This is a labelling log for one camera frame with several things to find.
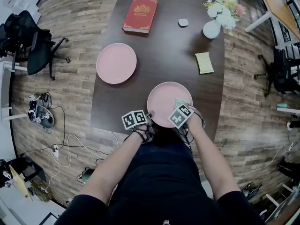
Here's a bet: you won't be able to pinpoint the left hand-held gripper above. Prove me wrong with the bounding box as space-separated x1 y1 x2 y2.
121 110 155 144

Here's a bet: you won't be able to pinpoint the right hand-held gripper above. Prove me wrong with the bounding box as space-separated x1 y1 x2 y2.
167 103 206 129

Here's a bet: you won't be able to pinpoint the green patterned sponge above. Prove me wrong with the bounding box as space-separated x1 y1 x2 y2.
174 98 191 109

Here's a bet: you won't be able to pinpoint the pink plate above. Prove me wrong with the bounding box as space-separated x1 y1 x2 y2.
147 81 194 128
96 43 137 85

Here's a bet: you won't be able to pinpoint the person's right forearm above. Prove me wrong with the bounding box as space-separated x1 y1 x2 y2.
187 116 242 200

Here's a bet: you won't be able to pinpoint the person's left forearm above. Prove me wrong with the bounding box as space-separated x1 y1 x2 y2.
78 127 147 206

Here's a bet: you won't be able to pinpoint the yellow green sponge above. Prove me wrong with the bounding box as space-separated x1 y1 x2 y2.
195 52 215 75

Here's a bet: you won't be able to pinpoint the person's black clothing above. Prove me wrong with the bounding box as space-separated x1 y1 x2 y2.
53 135 267 225

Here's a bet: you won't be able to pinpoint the white ceramic vase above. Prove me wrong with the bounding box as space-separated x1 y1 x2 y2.
202 19 222 39

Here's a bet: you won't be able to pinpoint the black office chair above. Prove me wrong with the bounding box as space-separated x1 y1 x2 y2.
254 48 300 98
0 10 71 81

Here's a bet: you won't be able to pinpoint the white vase with flowers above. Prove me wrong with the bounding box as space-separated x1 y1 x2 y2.
203 0 246 36

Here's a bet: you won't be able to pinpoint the red hardcover book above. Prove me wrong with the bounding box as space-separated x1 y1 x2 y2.
121 0 158 35

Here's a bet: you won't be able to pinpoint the white power strip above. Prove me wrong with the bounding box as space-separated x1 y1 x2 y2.
51 145 60 160

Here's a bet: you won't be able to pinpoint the grey domed backpack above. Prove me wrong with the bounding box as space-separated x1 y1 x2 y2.
27 96 55 130

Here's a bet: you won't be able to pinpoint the wooden desk white legs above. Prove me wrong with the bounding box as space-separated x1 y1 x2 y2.
235 0 300 41

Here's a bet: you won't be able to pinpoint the yellow board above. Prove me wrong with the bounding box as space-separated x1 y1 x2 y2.
8 165 32 200

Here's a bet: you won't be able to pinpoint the black bracelet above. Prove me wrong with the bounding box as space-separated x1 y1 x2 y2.
132 129 147 143

